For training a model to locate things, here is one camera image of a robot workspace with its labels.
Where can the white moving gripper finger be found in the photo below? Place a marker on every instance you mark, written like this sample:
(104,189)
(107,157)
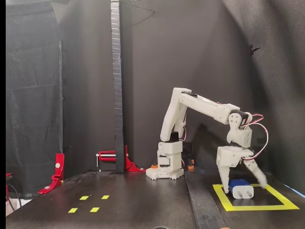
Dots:
(256,173)

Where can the white fixed gripper finger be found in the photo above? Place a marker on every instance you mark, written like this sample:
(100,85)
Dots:
(224,176)

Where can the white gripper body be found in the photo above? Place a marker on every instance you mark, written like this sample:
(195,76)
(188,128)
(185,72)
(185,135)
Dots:
(228,157)

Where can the blue and white charger block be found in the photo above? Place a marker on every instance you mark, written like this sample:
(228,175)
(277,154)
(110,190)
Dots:
(241,192)

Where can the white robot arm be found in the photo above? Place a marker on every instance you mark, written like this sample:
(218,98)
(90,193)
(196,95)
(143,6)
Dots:
(202,105)

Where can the yellow tape square outline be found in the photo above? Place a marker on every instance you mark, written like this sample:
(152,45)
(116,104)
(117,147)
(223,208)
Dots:
(262,207)

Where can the black backdrop clip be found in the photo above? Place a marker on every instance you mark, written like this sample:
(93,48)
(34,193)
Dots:
(253,49)

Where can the red screw clamp silver bar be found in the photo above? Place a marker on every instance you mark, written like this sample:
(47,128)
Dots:
(107,153)

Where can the small yellow tape marker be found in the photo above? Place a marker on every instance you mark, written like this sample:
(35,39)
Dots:
(84,197)
(105,197)
(94,209)
(73,210)

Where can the black mesh curtain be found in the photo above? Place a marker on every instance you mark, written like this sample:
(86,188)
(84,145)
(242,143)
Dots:
(33,95)

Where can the red metal corner bracket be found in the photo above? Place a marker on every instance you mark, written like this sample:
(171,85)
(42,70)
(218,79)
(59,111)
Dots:
(59,167)
(129,165)

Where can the black foam board post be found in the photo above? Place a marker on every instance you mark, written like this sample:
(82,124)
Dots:
(118,95)

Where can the red metal bracket piece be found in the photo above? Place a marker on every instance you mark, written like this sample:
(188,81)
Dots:
(8,174)

